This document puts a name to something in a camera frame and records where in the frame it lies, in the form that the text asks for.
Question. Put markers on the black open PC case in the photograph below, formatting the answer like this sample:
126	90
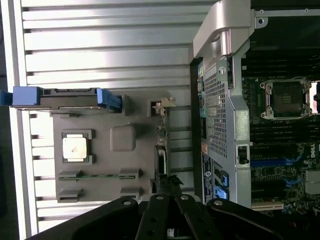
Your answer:
240	125

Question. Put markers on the grey plastic parts rack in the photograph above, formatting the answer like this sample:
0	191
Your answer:
140	160

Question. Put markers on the CPU socket metal frame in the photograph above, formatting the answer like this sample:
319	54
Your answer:
285	98

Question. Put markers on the silver chipset heatsink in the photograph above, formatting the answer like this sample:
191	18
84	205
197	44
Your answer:
312	182

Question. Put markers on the green motherboard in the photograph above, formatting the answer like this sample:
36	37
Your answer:
275	172

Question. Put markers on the silver CPU chip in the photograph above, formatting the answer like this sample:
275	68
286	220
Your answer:
75	147

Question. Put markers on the open metal socket cover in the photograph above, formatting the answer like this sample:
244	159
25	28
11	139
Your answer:
315	97

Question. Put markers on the hard disk in blue caddy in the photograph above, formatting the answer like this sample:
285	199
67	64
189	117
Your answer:
75	100

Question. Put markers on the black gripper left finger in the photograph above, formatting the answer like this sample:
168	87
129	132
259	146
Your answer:
150	220

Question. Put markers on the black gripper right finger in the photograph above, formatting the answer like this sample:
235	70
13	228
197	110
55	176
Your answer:
197	220

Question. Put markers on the blue expansion slot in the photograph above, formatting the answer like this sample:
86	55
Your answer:
267	163

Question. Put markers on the green RAM stick bare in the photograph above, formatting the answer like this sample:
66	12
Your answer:
100	177

